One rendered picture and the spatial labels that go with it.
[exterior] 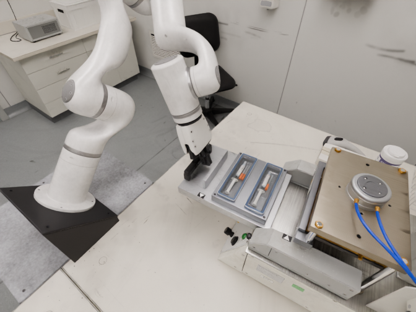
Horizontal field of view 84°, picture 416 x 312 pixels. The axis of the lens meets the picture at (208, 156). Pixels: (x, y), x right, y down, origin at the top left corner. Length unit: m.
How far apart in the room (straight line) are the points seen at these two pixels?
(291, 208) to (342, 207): 0.21
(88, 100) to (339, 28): 1.75
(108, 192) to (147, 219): 0.22
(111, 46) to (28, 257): 0.75
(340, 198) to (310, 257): 0.15
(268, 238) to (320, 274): 0.13
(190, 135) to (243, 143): 0.58
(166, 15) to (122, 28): 0.21
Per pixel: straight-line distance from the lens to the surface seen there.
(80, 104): 0.79
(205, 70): 0.58
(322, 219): 0.56
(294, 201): 0.79
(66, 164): 0.87
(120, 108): 0.84
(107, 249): 0.94
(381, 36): 2.06
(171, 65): 0.58
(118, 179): 1.09
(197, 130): 0.66
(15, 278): 1.04
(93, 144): 0.84
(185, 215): 0.93
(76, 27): 2.91
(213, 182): 0.73
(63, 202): 0.92
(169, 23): 0.69
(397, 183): 0.72
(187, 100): 0.61
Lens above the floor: 1.56
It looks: 46 degrees down
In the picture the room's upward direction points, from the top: straight up
